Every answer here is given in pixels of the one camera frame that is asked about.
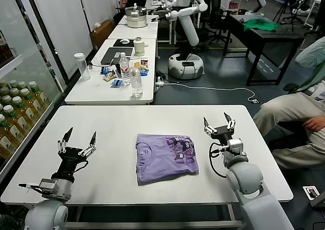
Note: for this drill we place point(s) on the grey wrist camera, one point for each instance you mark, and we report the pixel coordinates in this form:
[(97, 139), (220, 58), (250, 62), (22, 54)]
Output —
[(235, 145), (48, 186)]

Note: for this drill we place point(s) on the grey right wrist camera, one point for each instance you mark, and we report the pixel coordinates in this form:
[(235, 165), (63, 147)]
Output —
[(235, 145)]

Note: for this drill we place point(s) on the dark snack packet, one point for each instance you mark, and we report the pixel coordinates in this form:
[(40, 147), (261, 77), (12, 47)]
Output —
[(144, 62)]

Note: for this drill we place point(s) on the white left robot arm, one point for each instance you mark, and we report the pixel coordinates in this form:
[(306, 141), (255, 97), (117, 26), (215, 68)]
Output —
[(48, 212)]

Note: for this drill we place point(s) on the seated person bare hand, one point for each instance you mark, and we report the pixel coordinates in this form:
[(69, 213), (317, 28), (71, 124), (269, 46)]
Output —
[(316, 124)]

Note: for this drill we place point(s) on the blue striped snack packet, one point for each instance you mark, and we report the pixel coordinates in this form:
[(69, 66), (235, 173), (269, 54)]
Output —
[(116, 83)]

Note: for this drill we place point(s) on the red label water bottle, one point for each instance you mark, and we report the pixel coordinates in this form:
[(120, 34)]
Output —
[(125, 70)]

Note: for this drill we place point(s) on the white table with pot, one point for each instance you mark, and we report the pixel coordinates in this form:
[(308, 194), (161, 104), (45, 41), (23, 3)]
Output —
[(132, 32)]

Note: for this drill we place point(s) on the white humanoid robot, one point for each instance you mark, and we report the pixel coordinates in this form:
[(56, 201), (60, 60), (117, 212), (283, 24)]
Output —
[(186, 24)]

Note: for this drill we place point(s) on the black table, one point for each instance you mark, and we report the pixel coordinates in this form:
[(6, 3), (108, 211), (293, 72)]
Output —
[(266, 37)]

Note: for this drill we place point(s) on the seated person beige trousers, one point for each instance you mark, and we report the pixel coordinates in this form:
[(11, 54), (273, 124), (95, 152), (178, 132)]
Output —
[(287, 110)]

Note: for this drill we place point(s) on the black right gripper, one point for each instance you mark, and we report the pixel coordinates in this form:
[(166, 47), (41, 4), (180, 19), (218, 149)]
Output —
[(222, 133)]

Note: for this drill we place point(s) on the purple t-shirt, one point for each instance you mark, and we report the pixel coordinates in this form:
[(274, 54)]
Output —
[(165, 161)]

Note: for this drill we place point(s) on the black office chair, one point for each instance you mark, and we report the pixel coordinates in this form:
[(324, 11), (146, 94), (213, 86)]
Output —
[(215, 14)]

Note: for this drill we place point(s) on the brown cardboard box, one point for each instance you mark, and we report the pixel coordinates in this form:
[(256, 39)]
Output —
[(101, 34)]

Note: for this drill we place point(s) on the white rice cooker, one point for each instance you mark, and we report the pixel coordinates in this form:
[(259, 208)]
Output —
[(136, 16)]

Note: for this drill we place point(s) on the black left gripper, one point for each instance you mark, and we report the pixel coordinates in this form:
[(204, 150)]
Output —
[(69, 161)]

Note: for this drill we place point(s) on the black tripod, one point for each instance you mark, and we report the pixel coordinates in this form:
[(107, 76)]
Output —
[(292, 9)]

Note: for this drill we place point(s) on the grey laptop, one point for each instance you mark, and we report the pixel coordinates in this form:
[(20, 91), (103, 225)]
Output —
[(111, 56)]

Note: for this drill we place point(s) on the blue white snack packet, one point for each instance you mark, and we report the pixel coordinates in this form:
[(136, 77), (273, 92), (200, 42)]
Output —
[(144, 72)]

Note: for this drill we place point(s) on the white computer mouse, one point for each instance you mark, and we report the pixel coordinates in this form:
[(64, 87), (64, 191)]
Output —
[(124, 41)]

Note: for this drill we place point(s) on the cream thermos jug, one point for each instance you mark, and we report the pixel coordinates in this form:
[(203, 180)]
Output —
[(139, 47)]

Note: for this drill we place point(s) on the white side table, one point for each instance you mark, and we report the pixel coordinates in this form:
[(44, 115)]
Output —
[(101, 93)]

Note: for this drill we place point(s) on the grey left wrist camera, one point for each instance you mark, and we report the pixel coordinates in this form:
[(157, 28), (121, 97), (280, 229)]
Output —
[(48, 186)]

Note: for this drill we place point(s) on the clear tumbler white lid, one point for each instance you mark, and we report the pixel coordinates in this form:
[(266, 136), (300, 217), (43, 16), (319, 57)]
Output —
[(83, 67)]

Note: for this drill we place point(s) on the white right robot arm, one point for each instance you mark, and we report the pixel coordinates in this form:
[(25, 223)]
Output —
[(251, 189)]

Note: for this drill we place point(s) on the tall clear water bottle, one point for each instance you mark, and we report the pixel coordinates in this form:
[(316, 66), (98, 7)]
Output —
[(136, 84)]

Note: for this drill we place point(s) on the yellow white snack packet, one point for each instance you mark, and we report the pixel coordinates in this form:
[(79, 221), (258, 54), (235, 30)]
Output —
[(109, 77)]

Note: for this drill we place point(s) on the yellow tea bottle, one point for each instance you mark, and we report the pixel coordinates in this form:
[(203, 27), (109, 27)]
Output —
[(4, 90), (36, 93), (30, 103), (22, 84), (14, 124), (6, 133), (22, 113), (14, 91), (12, 83)]

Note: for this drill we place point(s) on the small blue snack packet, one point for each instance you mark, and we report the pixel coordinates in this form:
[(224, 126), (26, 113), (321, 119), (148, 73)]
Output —
[(104, 70)]

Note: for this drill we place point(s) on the white power strip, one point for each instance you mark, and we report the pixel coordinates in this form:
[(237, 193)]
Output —
[(159, 81)]

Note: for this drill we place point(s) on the black mouse pad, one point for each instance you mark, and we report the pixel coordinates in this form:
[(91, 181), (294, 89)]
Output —
[(118, 44)]

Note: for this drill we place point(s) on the floor socket box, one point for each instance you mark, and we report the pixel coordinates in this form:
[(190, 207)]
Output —
[(311, 192)]

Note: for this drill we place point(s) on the green cloth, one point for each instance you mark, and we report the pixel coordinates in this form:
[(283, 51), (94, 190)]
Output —
[(261, 25)]

